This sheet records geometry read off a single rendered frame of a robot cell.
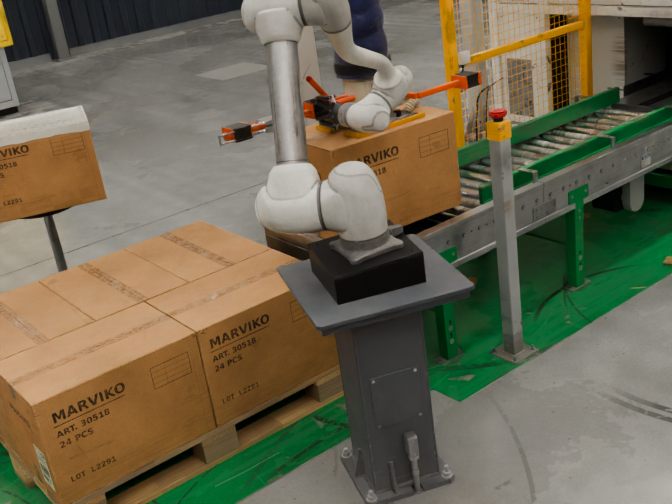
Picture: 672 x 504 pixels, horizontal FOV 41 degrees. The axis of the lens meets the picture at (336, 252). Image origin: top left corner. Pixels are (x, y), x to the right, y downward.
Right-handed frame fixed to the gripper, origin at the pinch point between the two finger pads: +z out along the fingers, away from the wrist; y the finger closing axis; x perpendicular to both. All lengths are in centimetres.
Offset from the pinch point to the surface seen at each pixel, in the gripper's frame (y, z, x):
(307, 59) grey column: 2, 95, 68
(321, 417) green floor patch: 112, -24, -34
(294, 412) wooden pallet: 110, -15, -41
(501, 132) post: 16, -52, 47
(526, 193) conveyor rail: 54, -33, 80
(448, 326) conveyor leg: 96, -33, 29
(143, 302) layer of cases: 58, 20, -77
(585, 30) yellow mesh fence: 16, 42, 219
